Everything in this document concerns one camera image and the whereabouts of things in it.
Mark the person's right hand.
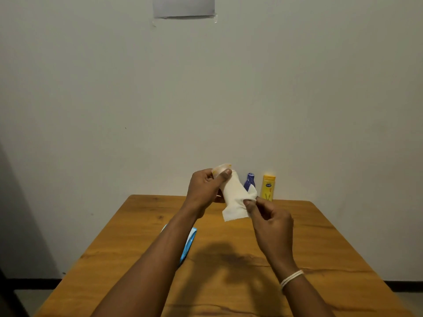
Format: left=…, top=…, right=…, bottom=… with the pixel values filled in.
left=243, top=196, right=300, bottom=281

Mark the white bottle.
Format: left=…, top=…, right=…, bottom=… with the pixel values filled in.
left=211, top=163, right=234, bottom=181

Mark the yellow bottle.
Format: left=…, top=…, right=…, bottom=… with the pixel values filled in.
left=260, top=174, right=276, bottom=202

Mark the white wet wipe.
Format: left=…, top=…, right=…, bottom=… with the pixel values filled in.
left=219, top=170, right=258, bottom=223

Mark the wooden table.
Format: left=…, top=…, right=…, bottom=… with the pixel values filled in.
left=34, top=194, right=414, bottom=317

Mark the person's left forearm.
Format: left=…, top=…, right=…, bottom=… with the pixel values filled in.
left=91, top=211, right=199, bottom=317

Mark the white paper sheet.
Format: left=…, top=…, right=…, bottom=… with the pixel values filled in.
left=152, top=0, right=215, bottom=19

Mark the person's left hand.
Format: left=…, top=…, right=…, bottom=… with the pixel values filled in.
left=183, top=168, right=233, bottom=219

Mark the white string bracelet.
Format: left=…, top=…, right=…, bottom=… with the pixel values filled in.
left=280, top=269, right=304, bottom=291

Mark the blue wet wipes packet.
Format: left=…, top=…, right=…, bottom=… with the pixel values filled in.
left=161, top=224, right=198, bottom=265

